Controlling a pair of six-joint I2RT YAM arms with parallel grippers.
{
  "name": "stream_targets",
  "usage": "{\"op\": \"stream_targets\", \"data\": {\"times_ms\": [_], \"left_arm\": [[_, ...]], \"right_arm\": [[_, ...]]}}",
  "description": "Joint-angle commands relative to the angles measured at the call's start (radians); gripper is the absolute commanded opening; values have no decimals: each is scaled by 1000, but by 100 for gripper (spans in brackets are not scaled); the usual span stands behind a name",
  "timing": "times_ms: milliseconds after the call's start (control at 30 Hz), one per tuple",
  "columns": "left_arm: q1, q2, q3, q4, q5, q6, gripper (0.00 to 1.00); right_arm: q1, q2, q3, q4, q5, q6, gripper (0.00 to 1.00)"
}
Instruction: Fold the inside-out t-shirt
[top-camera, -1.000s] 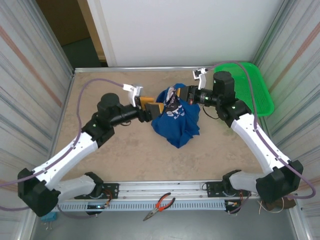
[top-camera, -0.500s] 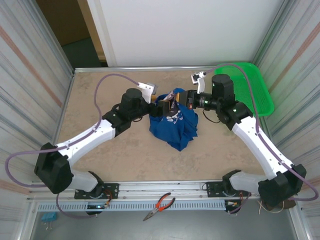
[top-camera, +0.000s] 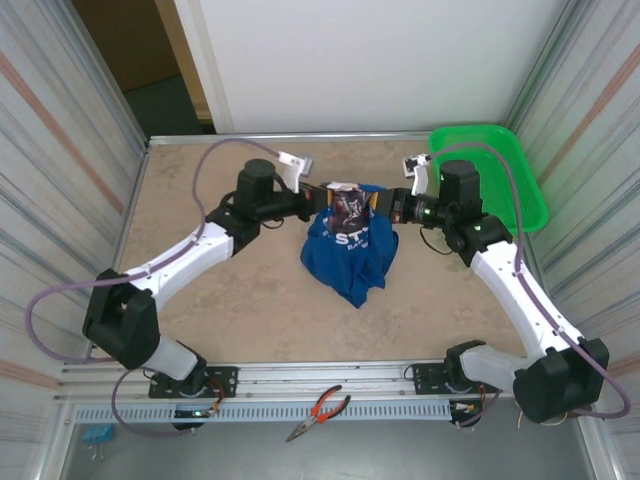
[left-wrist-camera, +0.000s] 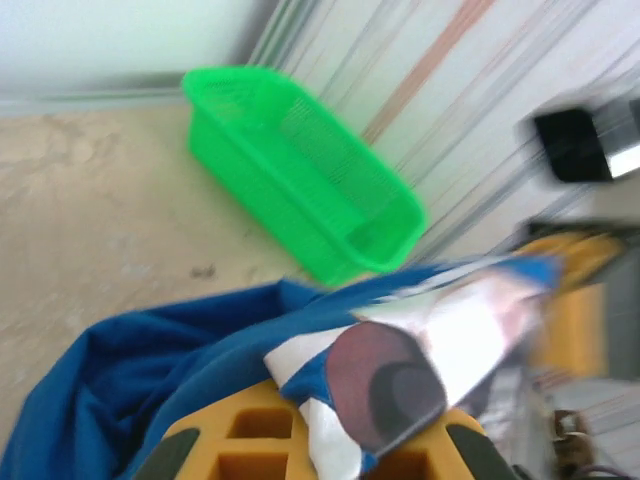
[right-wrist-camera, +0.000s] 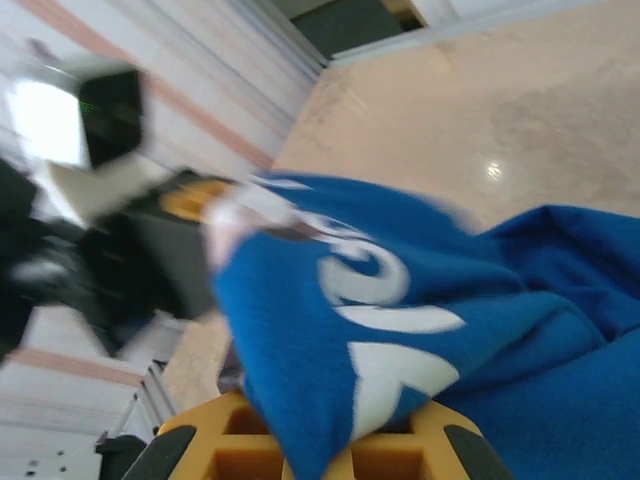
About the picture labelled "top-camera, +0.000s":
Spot blue t-shirt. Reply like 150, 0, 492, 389
299, 180, 401, 309

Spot aluminium table rim strip long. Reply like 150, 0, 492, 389
148, 131, 437, 147

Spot green plastic basket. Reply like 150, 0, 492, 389
428, 123, 550, 235

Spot tan wooden door jamb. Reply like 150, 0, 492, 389
153, 0, 214, 122

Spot brown wooden door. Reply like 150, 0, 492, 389
72, 0, 182, 94

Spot small black controller board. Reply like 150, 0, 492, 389
172, 407, 222, 432
448, 399, 484, 429

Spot blue binder clip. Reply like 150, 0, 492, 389
82, 425, 115, 460

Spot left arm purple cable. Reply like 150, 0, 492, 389
24, 138, 284, 439

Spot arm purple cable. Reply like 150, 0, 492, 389
24, 138, 284, 439
427, 142, 632, 430

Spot right gripper thin black cable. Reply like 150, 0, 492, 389
419, 224, 459, 257

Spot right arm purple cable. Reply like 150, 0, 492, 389
427, 142, 632, 430

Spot white door frame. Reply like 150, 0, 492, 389
172, 0, 236, 135

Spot metal enclosure corner post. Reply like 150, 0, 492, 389
502, 0, 591, 134
63, 0, 151, 149

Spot aluminium mounting rail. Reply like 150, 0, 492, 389
53, 360, 601, 404

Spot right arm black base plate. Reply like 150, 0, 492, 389
405, 363, 506, 400

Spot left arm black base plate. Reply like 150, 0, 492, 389
148, 366, 239, 400

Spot orange-handled pliers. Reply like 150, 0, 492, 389
285, 383, 352, 443

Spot white slotted cable duct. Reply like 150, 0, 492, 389
73, 399, 454, 424

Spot beige string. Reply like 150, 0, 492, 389
517, 408, 567, 430

